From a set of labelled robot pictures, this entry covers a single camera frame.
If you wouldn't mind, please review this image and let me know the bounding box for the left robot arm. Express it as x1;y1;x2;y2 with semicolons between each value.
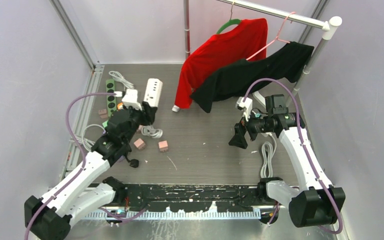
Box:
24;102;158;240

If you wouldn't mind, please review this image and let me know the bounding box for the purple cable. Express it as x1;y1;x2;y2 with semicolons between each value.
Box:
23;92;148;240
243;78;344;235

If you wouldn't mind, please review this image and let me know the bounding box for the black shirt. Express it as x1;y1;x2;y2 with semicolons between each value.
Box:
190;42;315;113

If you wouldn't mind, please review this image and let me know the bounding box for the green power strip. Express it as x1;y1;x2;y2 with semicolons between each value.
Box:
105;78;117;118

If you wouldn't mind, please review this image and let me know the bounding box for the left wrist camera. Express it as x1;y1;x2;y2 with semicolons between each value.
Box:
121;89;143;111

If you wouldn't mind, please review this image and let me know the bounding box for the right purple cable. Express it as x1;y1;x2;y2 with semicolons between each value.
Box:
243;78;344;235

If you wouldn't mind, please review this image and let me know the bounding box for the white cable back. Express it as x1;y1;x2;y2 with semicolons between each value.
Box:
108;70;136;91

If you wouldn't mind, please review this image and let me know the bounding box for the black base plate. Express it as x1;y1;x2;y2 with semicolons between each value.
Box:
94;183;291;215

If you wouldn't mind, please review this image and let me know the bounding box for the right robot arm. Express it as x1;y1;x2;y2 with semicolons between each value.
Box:
228;94;346;228

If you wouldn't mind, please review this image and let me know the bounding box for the pink hanger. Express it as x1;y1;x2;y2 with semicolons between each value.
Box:
246;11;296;61

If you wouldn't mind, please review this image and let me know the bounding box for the metal clothes rack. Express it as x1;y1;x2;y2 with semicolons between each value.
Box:
172;0;343;114

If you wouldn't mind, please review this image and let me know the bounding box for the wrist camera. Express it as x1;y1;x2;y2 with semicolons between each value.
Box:
235;97;253;122
121;89;143;111

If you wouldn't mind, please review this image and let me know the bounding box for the white cable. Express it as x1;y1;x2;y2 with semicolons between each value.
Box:
108;70;136;91
140;125;164;140
260;132;278;180

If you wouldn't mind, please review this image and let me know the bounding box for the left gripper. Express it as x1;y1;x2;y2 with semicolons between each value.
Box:
121;100;155;145

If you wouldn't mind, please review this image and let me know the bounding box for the red shirt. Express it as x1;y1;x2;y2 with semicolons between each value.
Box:
172;18;269;112

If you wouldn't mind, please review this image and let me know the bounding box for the white strip with USB ports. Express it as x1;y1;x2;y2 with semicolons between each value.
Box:
143;78;163;108

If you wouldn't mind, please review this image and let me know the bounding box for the green hanger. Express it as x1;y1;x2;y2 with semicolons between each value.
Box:
216;0;242;35

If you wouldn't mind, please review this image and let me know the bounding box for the white cable front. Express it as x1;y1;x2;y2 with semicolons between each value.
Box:
260;132;278;180

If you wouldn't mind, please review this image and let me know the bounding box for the orange power strip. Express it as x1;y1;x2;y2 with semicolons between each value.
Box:
117;102;123;110

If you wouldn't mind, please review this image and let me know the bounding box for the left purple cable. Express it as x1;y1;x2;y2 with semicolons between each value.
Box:
23;92;148;240

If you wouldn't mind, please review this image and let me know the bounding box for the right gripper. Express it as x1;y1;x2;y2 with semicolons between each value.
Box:
229;106;275;149

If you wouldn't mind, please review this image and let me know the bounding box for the pink plug adapter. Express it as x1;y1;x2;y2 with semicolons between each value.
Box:
98;109;109;119
133;138;147;150

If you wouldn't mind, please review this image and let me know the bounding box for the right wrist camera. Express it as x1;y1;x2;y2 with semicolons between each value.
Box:
235;97;253;122

